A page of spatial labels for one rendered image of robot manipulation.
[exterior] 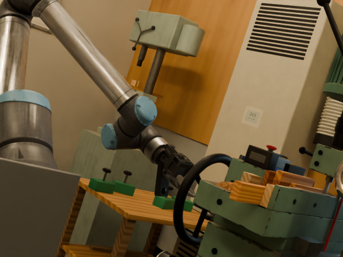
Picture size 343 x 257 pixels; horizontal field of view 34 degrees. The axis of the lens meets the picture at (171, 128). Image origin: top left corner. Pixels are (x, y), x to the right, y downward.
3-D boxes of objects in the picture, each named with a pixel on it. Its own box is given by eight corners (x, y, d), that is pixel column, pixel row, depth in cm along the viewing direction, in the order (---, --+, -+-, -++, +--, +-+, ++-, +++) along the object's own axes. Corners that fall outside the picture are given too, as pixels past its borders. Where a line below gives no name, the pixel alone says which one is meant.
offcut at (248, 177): (248, 189, 147) (253, 174, 147) (256, 193, 145) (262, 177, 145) (238, 186, 145) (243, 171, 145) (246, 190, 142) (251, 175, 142)
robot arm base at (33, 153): (11, 159, 133) (11, 124, 138) (-30, 193, 143) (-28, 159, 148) (77, 178, 145) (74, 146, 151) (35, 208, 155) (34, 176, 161)
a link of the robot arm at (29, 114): (7, 131, 140) (7, 76, 150) (-18, 164, 151) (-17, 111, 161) (63, 144, 149) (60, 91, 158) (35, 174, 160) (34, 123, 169)
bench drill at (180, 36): (103, 231, 415) (171, 25, 408) (152, 266, 367) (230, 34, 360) (46, 224, 383) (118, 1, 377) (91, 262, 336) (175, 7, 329)
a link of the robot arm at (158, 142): (139, 155, 200) (157, 159, 208) (146, 163, 197) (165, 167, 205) (152, 135, 198) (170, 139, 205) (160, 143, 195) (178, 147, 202)
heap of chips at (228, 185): (229, 186, 139) (231, 179, 139) (262, 200, 133) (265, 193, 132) (213, 183, 134) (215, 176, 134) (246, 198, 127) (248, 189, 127)
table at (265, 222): (284, 207, 186) (290, 190, 186) (370, 244, 166) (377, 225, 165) (163, 189, 141) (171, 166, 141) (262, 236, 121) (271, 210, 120)
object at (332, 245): (289, 228, 172) (293, 215, 172) (352, 257, 158) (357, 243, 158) (212, 221, 143) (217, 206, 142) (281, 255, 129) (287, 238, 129)
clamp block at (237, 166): (249, 192, 169) (259, 163, 168) (287, 208, 160) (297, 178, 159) (220, 187, 158) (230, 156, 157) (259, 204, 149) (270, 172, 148)
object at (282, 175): (300, 203, 155) (309, 177, 155) (305, 205, 154) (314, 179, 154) (267, 197, 142) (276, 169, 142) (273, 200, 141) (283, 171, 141)
